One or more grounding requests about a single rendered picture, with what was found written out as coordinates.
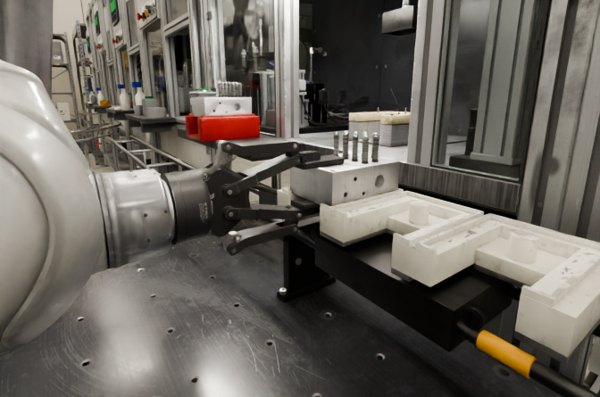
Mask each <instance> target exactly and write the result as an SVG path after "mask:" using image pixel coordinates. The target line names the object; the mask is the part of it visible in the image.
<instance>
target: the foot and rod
mask: <svg viewBox="0 0 600 397"><path fill-rule="evenodd" d="M417 20H418V6H415V5H413V6H412V0H403V3H402V9H398V10H394V11H391V12H384V13H383V16H382V34H387V35H393V36H404V35H410V34H414V33H417Z"/></svg>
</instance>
